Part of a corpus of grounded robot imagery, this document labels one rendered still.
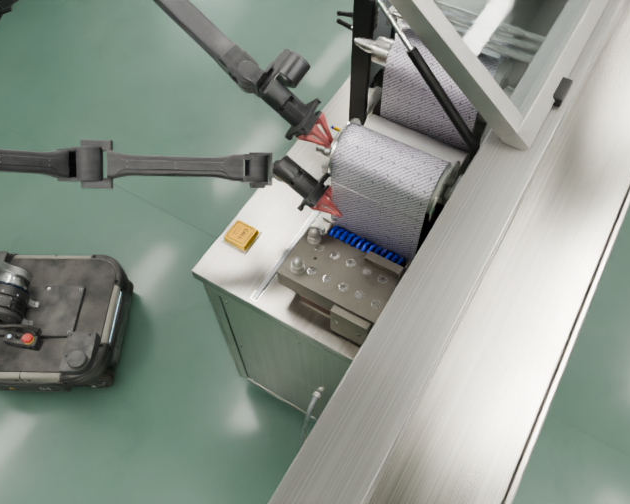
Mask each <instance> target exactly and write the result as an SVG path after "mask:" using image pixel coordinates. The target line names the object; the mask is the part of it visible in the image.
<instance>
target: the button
mask: <svg viewBox="0 0 630 504"><path fill-rule="evenodd" d="M257 235H258V230H257V229H256V228H254V227H252V226H250V225H248V224H246V223H244V222H242V221H240V220H237V221H236V222H235V223H234V225H233V226H232V227H231V228H230V230H229V231H228V232H227V233H226V235H225V236H224V239H225V241H226V242H228V243H230V244H232V245H233V246H235V247H237V248H239V249H241V250H243V251H245V250H246V249H247V248H248V247H249V245H250V244H251V243H252V241H253V240H254V239H255V238H256V236H257Z"/></svg>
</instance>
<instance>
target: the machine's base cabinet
mask: <svg viewBox="0 0 630 504"><path fill-rule="evenodd" d="M203 285H204V287H205V290H206V292H207V295H208V297H209V300H210V303H211V305H212V308H213V310H214V313H215V316H216V318H217V321H218V323H219V326H220V328H221V331H222V334H223V336H224V339H225V341H226V344H227V347H228V349H229V352H230V354H231V357H232V359H233V362H234V365H235V367H236V370H237V372H238V375H239V376H241V377H243V378H244V379H246V380H248V381H249V382H251V383H253V384H254V385H256V386H257V387H259V388H261V389H262V390H264V391H266V392H267V393H269V394H271V395H272V396H274V397H276V398H277V399H279V400H281V401H282V402H284V403H286V404H287V405H289V406H291V407H292V408H294V409H296V410H297V411H299V412H301V413H302V414H304V415H306V412H307V410H308V407H309V405H310V403H311V401H312V398H313V396H312V394H313V392H314V391H317V392H319V393H320V394H321V395H322V397H321V398H320V400H317V402H316V404H315V406H314V409H313V411H312V414H311V417H310V418H311V419H312V420H314V421H316V422H317V420H318V418H319V417H320V415H321V413H322V412H323V410H324V408H325V407H326V405H327V403H328V402H329V400H330V398H331V397H332V395H333V393H334V392H335V390H336V388H337V386H338V385H339V383H340V381H341V380H342V378H343V376H344V375H345V373H346V371H347V370H348V368H349V366H350V364H348V363H347V362H345V361H343V360H341V359H339V358H338V357H336V356H334V355H332V354H331V353H329V352H327V351H325V350H323V349H322V348H320V347H318V346H316V345H314V344H313V343H311V342H309V341H307V340H305V339H304V338H302V337H300V336H298V335H296V334H295V333H293V332H291V331H289V330H287V329H286V328H284V327H282V326H280V325H278V324H277V323H275V322H273V321H271V320H269V319H268V318H266V317H264V316H262V315H261V314H259V313H257V312H255V311H253V310H252V309H250V308H248V307H246V306H244V305H243V304H241V303H239V302H237V301H235V300H234V299H232V298H230V297H228V296H226V295H225V294H223V293H221V292H219V291H217V290H216V289H214V288H212V287H210V286H208V285H207V284H205V283H203Z"/></svg>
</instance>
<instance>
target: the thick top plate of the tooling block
mask: <svg viewBox="0 0 630 504"><path fill-rule="evenodd" d="M311 227H312V226H310V227H309V228H308V230H307V231H306V232H305V234H304V235H303V236H302V238H301V239H300V241H299V242H298V243H297V245H296V246H295V247H294V249H293V250H292V251H291V253H290V254H289V256H288V257H287V258H286V260H285V261H284V262H283V264H282V265H281V267H280V268H279V269H278V271H277V276H278V282H279V284H281V285H283V286H285V287H287V288H289V289H291V290H292V291H294V292H296V293H298V294H300V295H302V296H304V297H306V298H307V299H309V300H311V301H313V302H315V303H317V304H319V305H321V306H322V307H324V308H326V309H328V310H331V309H332V307H333V306H334V304H335V305H337V306H339V307H341V308H343V309H345V310H346V311H348V312H350V313H352V314H354V315H356V316H358V317H360V318H362V319H363V320H365V321H367V322H369V323H371V327H370V331H371V329H372V328H373V326H374V324H375V323H376V321H377V319H378V318H379V316H380V314H381V313H382V311H383V309H384V308H385V306H386V304H387V303H388V301H389V299H390V297H391V296H392V294H393V292H394V291H395V289H396V287H397V286H398V284H399V282H400V281H401V279H402V277H403V276H404V274H405V272H404V271H403V272H402V273H401V275H400V277H399V278H398V277H396V276H394V275H392V274H390V273H388V272H386V271H384V270H382V269H380V268H378V267H375V266H373V265H371V264H369V263H367V262H365V257H366V255H367V253H365V252H363V251H361V250H359V249H357V248H355V247H353V246H351V245H349V244H347V243H345V242H343V241H341V240H339V239H337V238H335V237H333V236H331V235H329V234H326V233H325V234H324V235H321V234H320V235H321V242H320V243H318V244H316V245H312V244H310V243H309V242H308V241H307V236H308V232H309V229H310V228H311ZM297 256H298V257H300V258H301V259H302V260H303V261H304V265H305V271H304V272H303V273H302V274H299V275H297V274H294V273H292V272H291V269H290V267H291V262H292V260H293V258H294V257H297Z"/></svg>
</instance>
